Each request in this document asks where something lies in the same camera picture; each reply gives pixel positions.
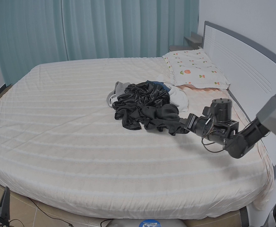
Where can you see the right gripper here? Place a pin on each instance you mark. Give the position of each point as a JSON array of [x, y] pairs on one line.
[[197, 125]]

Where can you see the pile of clothes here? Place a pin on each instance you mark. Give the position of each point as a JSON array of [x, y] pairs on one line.
[[140, 98]]

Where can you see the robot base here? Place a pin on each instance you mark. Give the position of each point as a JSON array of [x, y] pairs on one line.
[[147, 223]]

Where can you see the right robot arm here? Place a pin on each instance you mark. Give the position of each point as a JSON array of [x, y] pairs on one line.
[[237, 145]]

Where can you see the bed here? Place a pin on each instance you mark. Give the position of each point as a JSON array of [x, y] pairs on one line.
[[81, 131]]

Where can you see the white printed pillow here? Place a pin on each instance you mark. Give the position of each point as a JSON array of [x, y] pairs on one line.
[[194, 65]]

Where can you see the grey bedside table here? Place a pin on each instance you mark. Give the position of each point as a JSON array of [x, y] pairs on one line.
[[192, 39]]

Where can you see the blue-green curtain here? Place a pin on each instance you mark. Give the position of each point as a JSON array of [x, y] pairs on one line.
[[29, 32], [128, 20]]

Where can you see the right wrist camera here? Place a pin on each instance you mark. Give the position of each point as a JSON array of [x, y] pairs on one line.
[[207, 111]]

